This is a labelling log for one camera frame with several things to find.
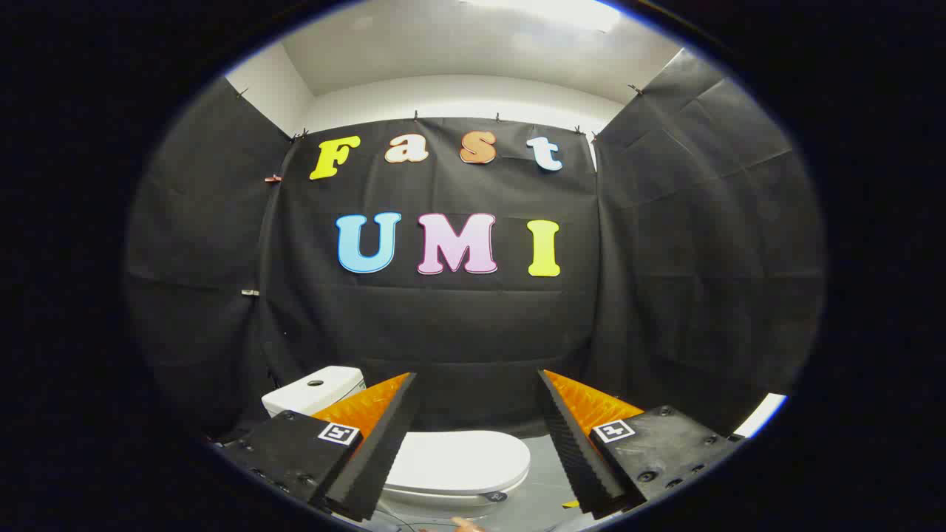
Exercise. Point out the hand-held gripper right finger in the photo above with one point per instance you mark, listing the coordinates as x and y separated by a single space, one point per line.
573 451

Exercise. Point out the white toilet tank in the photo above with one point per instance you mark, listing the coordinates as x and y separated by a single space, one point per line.
314 390

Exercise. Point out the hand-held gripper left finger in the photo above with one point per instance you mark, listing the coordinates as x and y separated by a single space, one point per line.
377 451

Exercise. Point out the black backdrop cloth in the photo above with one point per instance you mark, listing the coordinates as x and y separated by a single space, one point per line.
473 325

